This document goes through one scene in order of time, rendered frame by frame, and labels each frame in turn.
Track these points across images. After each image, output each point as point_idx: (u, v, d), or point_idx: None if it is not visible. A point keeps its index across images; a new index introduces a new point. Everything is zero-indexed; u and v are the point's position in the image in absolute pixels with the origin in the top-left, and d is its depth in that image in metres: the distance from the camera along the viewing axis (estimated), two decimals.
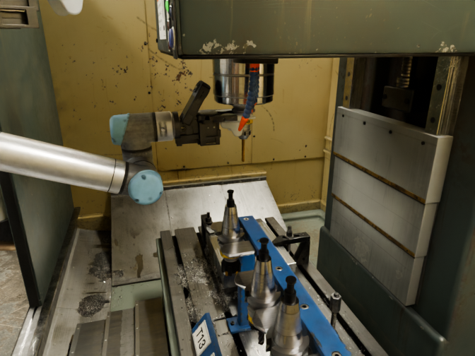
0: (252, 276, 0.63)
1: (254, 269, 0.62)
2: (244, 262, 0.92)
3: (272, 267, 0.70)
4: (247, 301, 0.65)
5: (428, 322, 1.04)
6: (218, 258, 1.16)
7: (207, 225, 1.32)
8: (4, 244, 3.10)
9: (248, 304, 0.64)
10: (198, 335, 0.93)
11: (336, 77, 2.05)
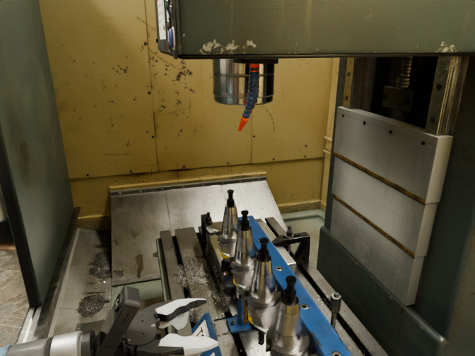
0: (252, 276, 0.63)
1: (254, 269, 0.62)
2: None
3: (272, 267, 0.70)
4: (247, 301, 0.65)
5: (428, 322, 1.04)
6: (218, 258, 1.16)
7: (207, 225, 1.32)
8: (4, 244, 3.10)
9: (248, 304, 0.64)
10: (198, 335, 0.93)
11: (336, 77, 2.05)
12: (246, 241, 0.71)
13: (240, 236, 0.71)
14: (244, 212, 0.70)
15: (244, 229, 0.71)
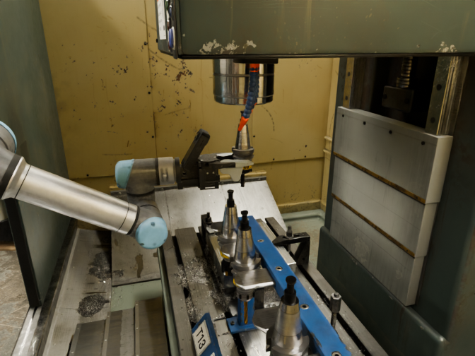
0: (236, 136, 1.00)
1: (237, 131, 1.00)
2: None
3: (272, 267, 0.70)
4: (233, 155, 1.03)
5: (428, 322, 1.04)
6: (218, 258, 1.16)
7: (207, 225, 1.32)
8: (4, 244, 3.10)
9: None
10: (198, 335, 0.93)
11: (336, 77, 2.05)
12: (246, 241, 0.71)
13: (240, 236, 0.71)
14: (244, 212, 0.70)
15: (244, 229, 0.70)
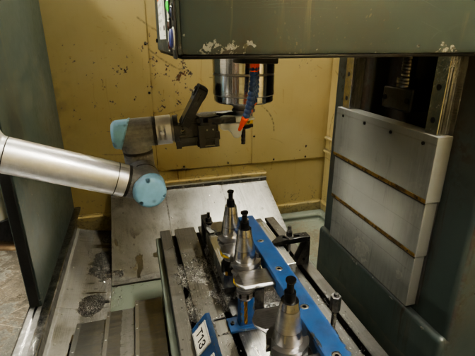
0: None
1: None
2: None
3: (272, 267, 0.70)
4: (233, 109, 0.98)
5: (428, 322, 1.04)
6: (218, 258, 1.16)
7: (207, 225, 1.32)
8: (4, 244, 3.10)
9: None
10: (198, 335, 0.93)
11: (336, 77, 2.05)
12: (246, 241, 0.71)
13: (240, 236, 0.71)
14: (244, 212, 0.70)
15: (244, 229, 0.70)
